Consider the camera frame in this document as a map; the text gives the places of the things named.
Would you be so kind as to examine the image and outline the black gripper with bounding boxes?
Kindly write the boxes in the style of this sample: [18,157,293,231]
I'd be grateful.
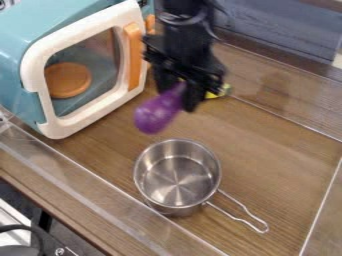
[143,13,226,112]

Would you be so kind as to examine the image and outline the purple toy eggplant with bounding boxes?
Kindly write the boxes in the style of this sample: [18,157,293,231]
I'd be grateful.
[134,82,186,134]

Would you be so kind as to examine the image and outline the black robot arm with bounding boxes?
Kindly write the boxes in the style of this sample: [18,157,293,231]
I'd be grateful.
[142,0,228,112]

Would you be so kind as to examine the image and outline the yellow toy banana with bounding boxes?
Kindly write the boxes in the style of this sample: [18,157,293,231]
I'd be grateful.
[205,83,233,99]

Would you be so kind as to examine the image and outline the orange microwave turntable plate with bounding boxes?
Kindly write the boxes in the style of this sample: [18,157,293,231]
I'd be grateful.
[45,62,93,99]

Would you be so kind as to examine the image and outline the teal toy microwave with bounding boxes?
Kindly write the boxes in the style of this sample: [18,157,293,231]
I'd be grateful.
[0,0,156,139]

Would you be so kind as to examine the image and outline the clear acrylic table barrier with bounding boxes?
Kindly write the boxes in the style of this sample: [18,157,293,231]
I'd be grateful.
[0,112,226,256]

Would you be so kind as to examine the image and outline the silver pot with wire handle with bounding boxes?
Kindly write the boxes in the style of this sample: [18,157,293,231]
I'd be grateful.
[133,138,270,234]

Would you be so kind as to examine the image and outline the black cable bottom left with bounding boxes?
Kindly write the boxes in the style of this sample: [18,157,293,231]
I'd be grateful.
[0,223,49,256]

